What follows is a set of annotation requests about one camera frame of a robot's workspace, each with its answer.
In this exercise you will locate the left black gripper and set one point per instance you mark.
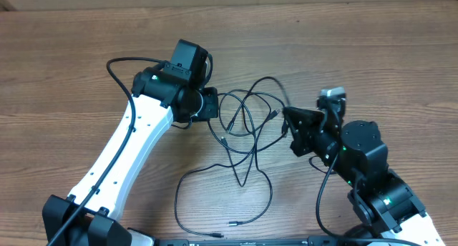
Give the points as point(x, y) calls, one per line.
point(210, 107)

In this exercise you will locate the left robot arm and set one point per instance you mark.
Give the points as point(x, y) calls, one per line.
point(168, 92)

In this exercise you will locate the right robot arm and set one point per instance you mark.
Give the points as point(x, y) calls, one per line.
point(389, 210)

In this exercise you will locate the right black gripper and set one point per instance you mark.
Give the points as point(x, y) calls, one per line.
point(304, 124)

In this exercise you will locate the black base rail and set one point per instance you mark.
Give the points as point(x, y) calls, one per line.
point(232, 242)

